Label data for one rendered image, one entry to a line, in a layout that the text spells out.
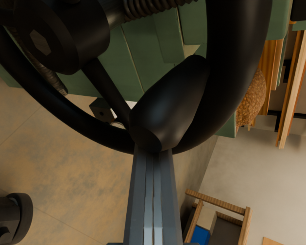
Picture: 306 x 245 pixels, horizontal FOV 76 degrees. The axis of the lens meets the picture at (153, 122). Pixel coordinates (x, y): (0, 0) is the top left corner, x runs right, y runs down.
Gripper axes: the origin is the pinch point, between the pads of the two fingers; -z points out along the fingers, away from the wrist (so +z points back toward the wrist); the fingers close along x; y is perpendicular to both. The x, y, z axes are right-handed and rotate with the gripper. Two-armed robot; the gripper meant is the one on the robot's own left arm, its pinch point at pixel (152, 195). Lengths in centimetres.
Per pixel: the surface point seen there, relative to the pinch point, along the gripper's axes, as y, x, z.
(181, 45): 0.9, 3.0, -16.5
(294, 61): -80, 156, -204
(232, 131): -17.5, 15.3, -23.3
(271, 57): -7.6, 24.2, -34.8
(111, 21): 3.6, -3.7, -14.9
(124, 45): -4.7, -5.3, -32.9
